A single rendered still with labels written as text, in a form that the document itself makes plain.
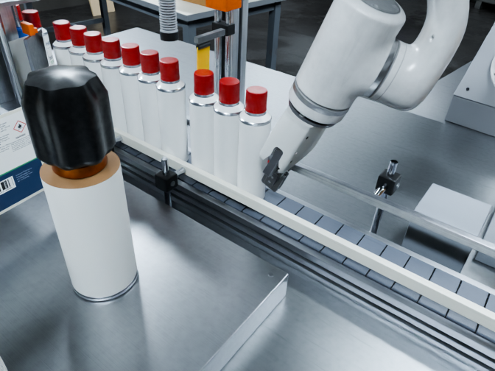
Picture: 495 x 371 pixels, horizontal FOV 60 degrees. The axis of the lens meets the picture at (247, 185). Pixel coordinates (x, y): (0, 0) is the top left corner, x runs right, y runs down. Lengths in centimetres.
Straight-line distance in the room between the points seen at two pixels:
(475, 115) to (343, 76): 76
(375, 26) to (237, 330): 40
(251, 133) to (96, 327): 35
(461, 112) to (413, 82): 73
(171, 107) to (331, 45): 35
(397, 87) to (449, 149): 61
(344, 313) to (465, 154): 60
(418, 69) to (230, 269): 36
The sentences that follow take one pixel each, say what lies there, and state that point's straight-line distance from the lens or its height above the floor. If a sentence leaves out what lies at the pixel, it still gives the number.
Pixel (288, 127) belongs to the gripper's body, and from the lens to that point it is 59.
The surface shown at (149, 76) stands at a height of 105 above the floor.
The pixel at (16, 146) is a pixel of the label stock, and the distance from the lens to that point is 71.
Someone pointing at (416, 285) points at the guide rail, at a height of 91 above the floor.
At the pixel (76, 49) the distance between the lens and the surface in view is 97.
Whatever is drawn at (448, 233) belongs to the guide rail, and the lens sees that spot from 66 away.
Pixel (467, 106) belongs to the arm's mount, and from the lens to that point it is 126.
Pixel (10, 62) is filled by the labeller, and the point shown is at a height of 103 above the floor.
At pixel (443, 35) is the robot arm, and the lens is 54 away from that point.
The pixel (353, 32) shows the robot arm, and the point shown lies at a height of 121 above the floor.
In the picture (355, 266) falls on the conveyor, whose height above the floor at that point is 88.
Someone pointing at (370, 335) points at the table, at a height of 83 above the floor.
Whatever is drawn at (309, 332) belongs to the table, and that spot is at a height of 83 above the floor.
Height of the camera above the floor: 135
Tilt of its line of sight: 36 degrees down
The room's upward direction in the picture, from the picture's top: 3 degrees clockwise
